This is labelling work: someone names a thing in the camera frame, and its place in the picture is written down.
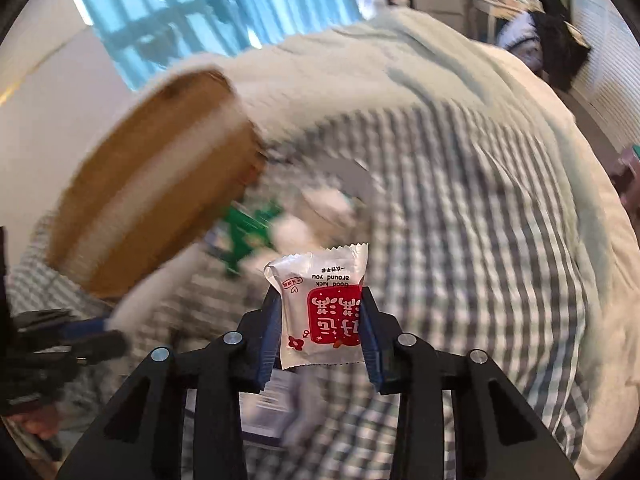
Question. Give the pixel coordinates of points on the white sachet with red label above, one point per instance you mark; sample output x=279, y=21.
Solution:
x=320, y=320

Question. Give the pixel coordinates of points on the green plastic packet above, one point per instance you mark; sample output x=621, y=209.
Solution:
x=247, y=237

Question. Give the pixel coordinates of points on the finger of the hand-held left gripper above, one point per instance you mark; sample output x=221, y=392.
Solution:
x=102, y=346
x=82, y=327

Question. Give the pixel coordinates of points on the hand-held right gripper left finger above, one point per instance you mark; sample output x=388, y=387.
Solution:
x=272, y=332

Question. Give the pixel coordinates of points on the black garment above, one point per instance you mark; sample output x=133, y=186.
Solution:
x=562, y=45

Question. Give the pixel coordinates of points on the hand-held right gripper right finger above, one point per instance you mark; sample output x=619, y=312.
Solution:
x=371, y=340

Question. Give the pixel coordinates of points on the white blue flat packet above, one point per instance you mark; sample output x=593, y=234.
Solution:
x=275, y=410

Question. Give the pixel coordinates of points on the grey desk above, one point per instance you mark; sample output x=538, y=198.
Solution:
x=442, y=0

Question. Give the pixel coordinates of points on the blue curtain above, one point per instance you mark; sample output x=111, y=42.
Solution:
x=200, y=10

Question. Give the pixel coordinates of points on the person's left hand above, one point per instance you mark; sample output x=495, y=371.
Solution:
x=32, y=422

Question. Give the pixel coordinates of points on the grey white checked bedsheet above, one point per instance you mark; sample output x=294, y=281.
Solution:
x=475, y=260

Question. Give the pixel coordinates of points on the pale fleece blanket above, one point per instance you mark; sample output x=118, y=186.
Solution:
x=375, y=70

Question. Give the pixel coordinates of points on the brown cardboard box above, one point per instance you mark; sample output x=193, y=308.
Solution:
x=150, y=185

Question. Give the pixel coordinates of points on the white jacket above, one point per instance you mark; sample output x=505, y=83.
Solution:
x=522, y=40

